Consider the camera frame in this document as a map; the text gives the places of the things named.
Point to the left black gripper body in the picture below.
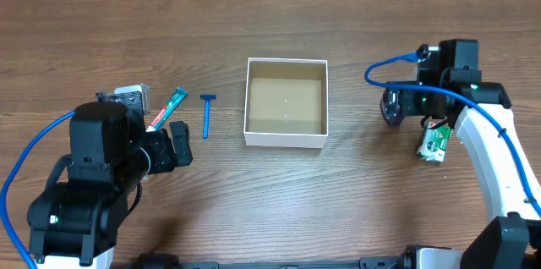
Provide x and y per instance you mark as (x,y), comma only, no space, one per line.
(167,147)

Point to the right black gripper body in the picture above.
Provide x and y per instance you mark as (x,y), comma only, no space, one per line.
(425,121)

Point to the blue disposable razor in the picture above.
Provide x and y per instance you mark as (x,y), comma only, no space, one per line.
(207,98)

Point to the clear hand wash bottle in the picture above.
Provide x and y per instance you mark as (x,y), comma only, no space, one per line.
(391,111)

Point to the green Dettol soap bar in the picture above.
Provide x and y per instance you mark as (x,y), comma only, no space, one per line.
(434,142)

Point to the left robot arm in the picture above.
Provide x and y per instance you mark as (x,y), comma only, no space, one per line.
(75,220)

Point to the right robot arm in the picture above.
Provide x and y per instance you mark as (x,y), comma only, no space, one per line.
(484,123)

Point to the green toothpaste tube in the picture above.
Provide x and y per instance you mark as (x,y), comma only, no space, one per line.
(176,98)

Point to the white cardboard box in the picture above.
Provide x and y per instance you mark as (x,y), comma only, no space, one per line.
(286,103)

